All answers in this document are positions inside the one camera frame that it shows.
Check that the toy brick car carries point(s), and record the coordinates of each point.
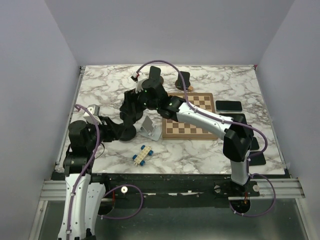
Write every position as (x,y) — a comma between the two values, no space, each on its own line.
(139,159)

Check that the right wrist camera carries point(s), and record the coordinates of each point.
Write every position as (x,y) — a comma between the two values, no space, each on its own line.
(138,78)

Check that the round wooden stand right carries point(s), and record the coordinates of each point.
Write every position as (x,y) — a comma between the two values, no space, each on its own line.
(183,81)

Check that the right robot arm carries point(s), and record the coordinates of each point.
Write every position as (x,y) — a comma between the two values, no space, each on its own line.
(237,136)

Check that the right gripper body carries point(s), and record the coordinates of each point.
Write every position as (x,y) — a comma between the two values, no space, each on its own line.
(143,100)

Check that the black phone second row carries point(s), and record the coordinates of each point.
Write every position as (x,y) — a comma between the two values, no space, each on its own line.
(254,144)

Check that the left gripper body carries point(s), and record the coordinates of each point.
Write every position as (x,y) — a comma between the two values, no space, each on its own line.
(108,135)

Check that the black stand with blue phone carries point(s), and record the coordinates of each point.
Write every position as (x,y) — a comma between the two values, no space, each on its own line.
(127,133)

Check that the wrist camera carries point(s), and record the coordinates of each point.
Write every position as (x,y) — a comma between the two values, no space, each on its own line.
(138,78)
(94,110)

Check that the black phone teal case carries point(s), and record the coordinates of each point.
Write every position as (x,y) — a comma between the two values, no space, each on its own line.
(228,106)

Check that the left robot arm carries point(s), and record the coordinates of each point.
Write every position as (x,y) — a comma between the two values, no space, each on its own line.
(84,192)

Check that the wooden chessboard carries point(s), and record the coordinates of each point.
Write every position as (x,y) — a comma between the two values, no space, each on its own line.
(172,130)

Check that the silver metal phone stand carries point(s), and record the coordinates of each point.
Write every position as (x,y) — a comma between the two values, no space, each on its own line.
(149,130)

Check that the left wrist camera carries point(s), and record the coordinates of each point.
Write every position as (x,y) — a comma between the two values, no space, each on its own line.
(94,110)

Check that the black front rail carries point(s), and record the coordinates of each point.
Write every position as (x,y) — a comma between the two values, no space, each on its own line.
(179,190)

